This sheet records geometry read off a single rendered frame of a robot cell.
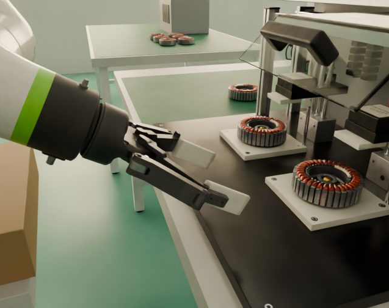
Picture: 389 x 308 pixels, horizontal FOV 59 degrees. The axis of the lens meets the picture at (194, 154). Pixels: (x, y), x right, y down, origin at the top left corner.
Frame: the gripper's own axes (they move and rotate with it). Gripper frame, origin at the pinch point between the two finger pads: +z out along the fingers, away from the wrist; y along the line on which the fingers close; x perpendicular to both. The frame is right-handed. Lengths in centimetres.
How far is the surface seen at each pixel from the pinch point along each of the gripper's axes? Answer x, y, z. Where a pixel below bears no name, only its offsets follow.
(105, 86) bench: -28, -161, 4
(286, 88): 16.9, -23.6, 17.9
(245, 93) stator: 10, -61, 30
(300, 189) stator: 3.4, 0.5, 14.2
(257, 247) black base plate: -4.8, 8.0, 6.1
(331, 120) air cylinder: 15.6, -21.1, 31.4
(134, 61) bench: -8, -157, 12
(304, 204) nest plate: 1.8, 2.0, 15.1
